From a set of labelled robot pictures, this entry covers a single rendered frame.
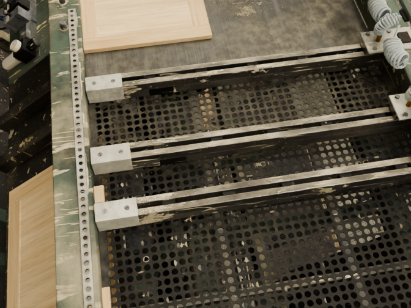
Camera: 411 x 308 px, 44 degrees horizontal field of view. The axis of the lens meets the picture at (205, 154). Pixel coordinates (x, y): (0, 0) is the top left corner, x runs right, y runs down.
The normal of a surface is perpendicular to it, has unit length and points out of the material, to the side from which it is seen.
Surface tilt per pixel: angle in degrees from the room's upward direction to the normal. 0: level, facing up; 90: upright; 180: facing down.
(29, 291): 90
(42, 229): 90
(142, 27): 53
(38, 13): 90
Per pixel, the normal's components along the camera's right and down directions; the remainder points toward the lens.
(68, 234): 0.01, -0.52
